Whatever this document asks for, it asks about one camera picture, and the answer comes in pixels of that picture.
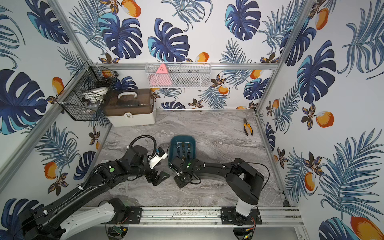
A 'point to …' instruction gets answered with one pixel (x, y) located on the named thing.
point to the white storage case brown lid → (127, 107)
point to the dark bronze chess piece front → (183, 152)
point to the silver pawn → (178, 145)
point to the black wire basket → (82, 97)
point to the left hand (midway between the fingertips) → (164, 167)
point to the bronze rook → (183, 145)
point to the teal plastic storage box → (190, 152)
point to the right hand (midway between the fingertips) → (180, 181)
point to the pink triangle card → (161, 77)
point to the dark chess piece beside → (178, 151)
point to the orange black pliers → (246, 125)
